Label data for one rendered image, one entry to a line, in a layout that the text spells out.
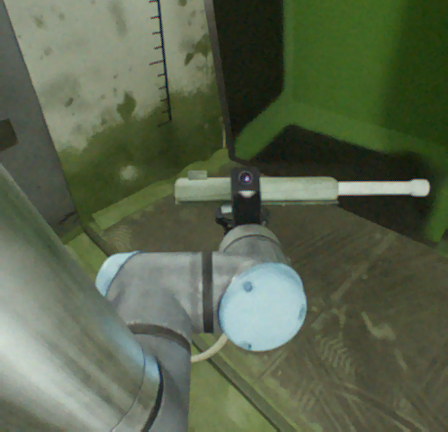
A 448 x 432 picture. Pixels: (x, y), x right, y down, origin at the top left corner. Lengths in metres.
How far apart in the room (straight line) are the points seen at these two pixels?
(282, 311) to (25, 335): 0.25
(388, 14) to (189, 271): 0.83
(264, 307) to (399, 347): 0.89
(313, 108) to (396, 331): 0.75
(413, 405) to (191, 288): 0.87
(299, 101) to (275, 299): 0.97
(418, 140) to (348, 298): 0.54
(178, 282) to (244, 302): 0.07
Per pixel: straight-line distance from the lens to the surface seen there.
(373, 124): 1.18
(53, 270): 0.19
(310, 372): 1.10
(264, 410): 1.05
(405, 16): 1.02
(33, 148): 1.31
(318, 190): 0.68
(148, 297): 0.36
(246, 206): 0.54
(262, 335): 0.38
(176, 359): 0.34
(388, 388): 1.14
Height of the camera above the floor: 1.02
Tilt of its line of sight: 40 degrees down
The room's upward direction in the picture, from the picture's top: straight up
